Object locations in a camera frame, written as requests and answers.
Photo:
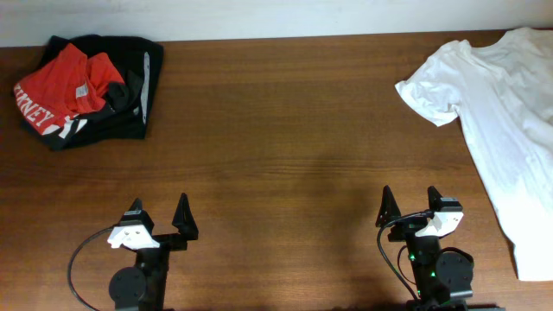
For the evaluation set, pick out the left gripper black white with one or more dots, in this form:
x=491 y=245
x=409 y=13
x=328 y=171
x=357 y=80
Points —
x=185 y=226

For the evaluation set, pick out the white t-shirt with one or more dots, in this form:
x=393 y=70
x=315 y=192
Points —
x=502 y=94

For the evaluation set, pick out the red and black folded garment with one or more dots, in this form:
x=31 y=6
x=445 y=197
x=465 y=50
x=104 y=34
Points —
x=72 y=91

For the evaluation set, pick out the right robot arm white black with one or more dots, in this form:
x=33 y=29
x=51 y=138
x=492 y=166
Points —
x=442 y=276

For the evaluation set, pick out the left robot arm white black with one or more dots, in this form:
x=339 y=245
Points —
x=141 y=286

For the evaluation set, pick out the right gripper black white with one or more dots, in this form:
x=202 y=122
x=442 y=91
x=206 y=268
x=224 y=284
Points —
x=406 y=227

